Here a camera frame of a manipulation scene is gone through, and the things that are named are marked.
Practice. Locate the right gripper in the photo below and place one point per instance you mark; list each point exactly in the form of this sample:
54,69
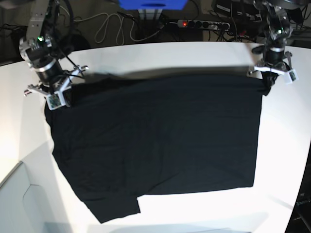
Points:
59,94

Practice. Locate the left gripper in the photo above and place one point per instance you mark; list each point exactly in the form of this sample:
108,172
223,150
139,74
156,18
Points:
277,64

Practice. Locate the black T-shirt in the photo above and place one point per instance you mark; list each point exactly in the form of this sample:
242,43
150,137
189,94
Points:
123,139

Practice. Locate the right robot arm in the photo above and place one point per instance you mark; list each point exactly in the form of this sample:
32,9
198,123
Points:
43,47

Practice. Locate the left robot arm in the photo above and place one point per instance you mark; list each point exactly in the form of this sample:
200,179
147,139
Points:
278,29

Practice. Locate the black power strip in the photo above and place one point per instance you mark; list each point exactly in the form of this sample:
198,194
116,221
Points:
202,25

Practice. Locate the grey panel bottom left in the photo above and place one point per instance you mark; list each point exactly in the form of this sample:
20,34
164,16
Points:
24,207

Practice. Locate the blue plastic box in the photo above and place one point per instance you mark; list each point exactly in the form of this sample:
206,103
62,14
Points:
152,4

